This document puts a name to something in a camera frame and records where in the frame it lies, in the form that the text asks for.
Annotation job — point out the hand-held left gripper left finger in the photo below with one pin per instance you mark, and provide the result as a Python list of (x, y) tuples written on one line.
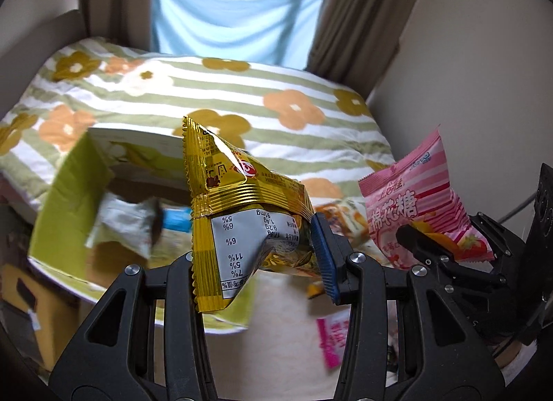
[(173, 293)]

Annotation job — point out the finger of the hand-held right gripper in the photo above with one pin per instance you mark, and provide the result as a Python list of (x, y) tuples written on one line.
[(501, 235), (436, 252)]

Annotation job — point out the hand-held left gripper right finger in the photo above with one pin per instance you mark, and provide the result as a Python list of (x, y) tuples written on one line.
[(325, 254)]

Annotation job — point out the pink striped marshmallow packet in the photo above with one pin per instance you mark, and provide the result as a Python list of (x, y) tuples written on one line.
[(410, 193)]

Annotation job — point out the yellow foil snack packet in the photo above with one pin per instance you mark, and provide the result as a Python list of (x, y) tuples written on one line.
[(242, 193)]

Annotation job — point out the green cardboard box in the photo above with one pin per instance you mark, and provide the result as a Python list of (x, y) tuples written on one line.
[(65, 219)]

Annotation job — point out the orange snack packet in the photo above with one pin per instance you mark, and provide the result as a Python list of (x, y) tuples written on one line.
[(345, 219)]

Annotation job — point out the blue snack packet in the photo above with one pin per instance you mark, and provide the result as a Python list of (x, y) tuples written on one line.
[(177, 219)]

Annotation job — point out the magenta snack packet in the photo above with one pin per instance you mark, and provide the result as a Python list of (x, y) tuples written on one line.
[(333, 336)]

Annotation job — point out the white green snack packet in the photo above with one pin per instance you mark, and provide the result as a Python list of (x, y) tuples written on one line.
[(125, 222)]

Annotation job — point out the beige floral tablecloth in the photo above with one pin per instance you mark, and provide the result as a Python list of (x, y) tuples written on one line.
[(281, 340)]

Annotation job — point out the brown cardboard box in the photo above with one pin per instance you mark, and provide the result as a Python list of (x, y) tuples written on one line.
[(43, 319)]

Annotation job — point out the floral striped blanket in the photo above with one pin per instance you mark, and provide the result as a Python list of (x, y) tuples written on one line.
[(259, 81)]

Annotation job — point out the light blue hanging cloth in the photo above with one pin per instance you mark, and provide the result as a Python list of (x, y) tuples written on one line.
[(233, 12)]

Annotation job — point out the beige headboard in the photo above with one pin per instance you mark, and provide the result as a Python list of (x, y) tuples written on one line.
[(39, 34)]

